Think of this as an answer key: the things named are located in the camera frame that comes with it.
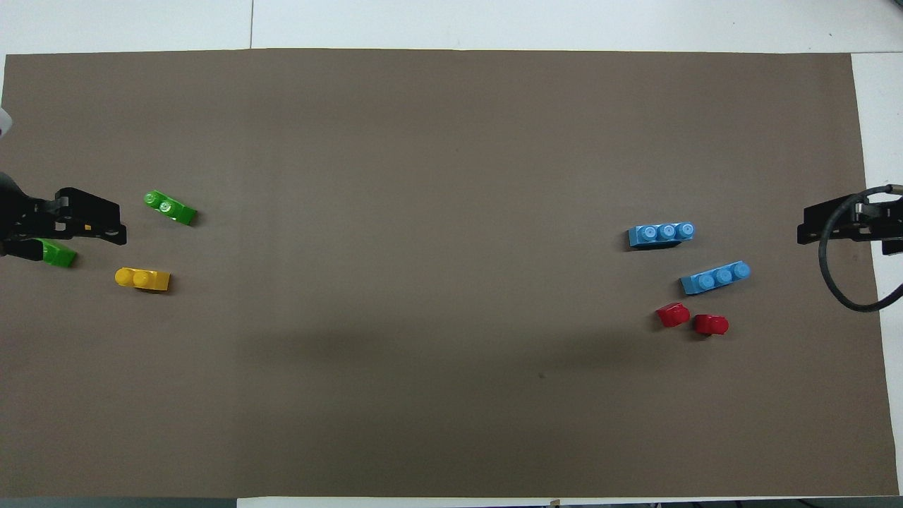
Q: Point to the red single-stud toy brick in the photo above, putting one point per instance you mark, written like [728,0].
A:
[673,315]
[711,324]

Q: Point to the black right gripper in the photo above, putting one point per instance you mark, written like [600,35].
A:
[885,222]

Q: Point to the yellow two-stud toy brick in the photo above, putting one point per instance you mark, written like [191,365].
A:
[143,280]

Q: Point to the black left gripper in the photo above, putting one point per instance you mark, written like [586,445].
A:
[25,219]

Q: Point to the blue three-stud toy brick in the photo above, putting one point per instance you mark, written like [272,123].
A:
[661,236]
[714,278]

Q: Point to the brown table mat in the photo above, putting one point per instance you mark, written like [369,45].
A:
[423,176]

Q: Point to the green two-stud toy brick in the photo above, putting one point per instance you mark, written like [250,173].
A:
[61,256]
[173,209]

